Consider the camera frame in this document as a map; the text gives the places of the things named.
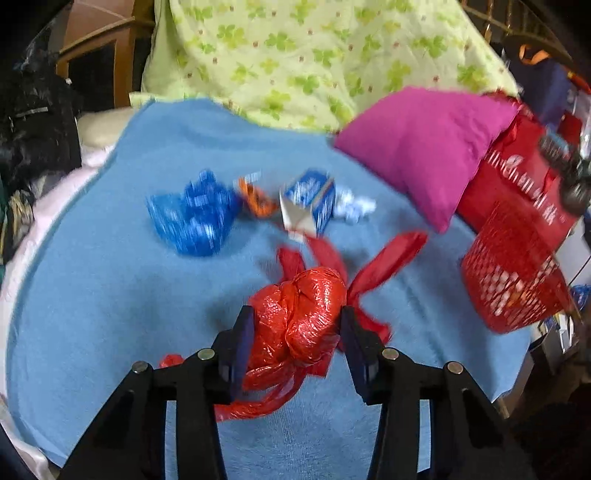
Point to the blue toothpaste box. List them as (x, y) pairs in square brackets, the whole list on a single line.
[(309, 198)]

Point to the orange snack wrapper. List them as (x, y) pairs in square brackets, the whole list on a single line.
[(256, 201)]

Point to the black plastic bag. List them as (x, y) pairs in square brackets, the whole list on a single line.
[(37, 120)]

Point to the red plastic mesh basket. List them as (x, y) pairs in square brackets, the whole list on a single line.
[(512, 277)]

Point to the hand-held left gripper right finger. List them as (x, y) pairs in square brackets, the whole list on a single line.
[(353, 346)]

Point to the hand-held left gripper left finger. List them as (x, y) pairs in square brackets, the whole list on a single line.
[(244, 341)]

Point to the red plastic bag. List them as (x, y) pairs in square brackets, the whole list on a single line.
[(295, 318)]

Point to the blue blanket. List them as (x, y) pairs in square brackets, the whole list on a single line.
[(115, 300)]

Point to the magenta pillow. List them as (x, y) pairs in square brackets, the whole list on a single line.
[(425, 147)]

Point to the blue plastic bag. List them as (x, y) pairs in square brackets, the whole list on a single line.
[(194, 217)]

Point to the green clover print quilt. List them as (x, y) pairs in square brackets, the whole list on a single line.
[(314, 55)]

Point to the wooden spindle headboard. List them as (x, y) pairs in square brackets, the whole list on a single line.
[(517, 23)]

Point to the red paper gift bag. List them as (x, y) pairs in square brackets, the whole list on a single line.
[(512, 180)]

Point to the white and blue crumpled wrapper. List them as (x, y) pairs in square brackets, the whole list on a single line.
[(353, 205)]

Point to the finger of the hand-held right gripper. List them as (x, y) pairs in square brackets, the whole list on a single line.
[(554, 147)]

